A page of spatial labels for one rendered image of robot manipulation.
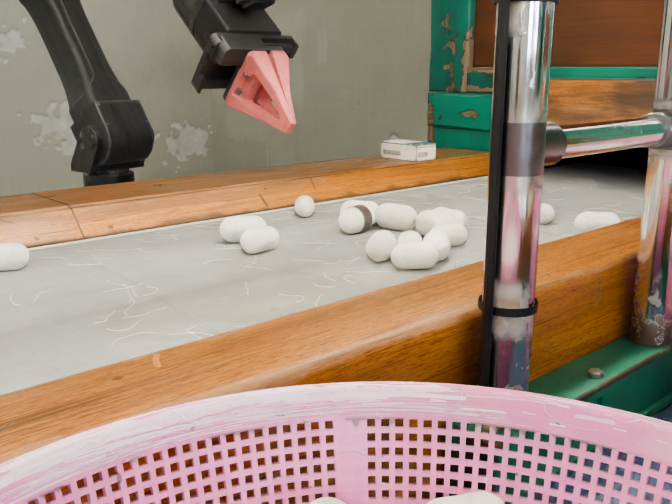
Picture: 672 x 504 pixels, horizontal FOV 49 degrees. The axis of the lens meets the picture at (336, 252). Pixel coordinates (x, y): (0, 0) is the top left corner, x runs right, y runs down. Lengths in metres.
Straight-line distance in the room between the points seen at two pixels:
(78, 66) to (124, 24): 1.82
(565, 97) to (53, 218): 0.58
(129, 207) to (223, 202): 0.09
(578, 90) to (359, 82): 1.47
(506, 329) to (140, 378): 0.16
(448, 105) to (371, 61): 1.23
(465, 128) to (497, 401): 0.82
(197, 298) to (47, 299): 0.09
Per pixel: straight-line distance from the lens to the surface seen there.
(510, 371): 0.34
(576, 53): 0.96
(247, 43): 0.73
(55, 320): 0.43
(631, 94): 0.87
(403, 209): 0.61
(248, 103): 0.75
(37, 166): 2.65
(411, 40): 2.17
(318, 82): 2.45
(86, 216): 0.63
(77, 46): 0.97
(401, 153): 0.90
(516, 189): 0.31
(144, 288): 0.47
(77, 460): 0.23
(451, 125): 1.06
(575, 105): 0.89
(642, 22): 0.93
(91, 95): 0.94
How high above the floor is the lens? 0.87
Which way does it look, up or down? 14 degrees down
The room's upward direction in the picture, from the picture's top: straight up
